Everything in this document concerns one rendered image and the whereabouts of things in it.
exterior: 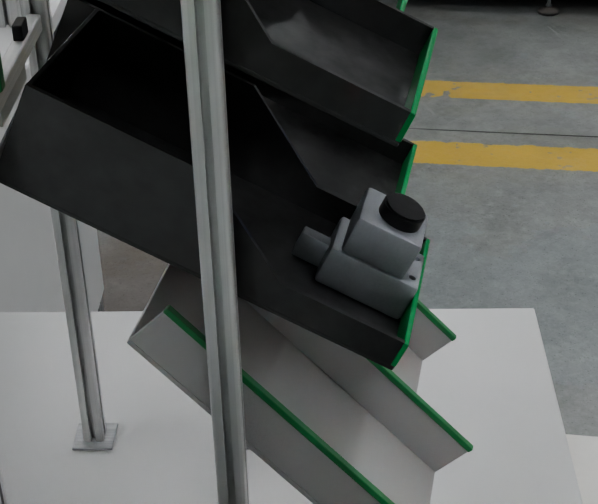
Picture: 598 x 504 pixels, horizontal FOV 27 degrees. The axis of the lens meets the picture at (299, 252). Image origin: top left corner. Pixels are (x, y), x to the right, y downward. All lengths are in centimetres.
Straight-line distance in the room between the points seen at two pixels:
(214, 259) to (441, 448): 33
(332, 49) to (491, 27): 379
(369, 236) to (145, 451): 51
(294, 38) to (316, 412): 31
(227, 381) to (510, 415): 54
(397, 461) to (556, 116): 298
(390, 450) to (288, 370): 11
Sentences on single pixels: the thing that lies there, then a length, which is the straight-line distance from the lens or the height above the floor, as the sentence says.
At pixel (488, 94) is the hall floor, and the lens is 404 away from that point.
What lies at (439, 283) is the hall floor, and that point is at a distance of 307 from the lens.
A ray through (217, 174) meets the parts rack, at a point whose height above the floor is 134.
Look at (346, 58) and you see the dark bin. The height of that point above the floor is 137.
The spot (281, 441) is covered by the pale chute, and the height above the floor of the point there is 111.
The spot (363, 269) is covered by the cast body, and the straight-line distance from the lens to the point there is 83.
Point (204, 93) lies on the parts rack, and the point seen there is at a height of 138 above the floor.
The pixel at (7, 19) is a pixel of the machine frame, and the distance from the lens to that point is 232.
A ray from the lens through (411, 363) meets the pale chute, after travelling 113.
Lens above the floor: 168
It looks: 32 degrees down
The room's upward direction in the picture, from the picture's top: 1 degrees counter-clockwise
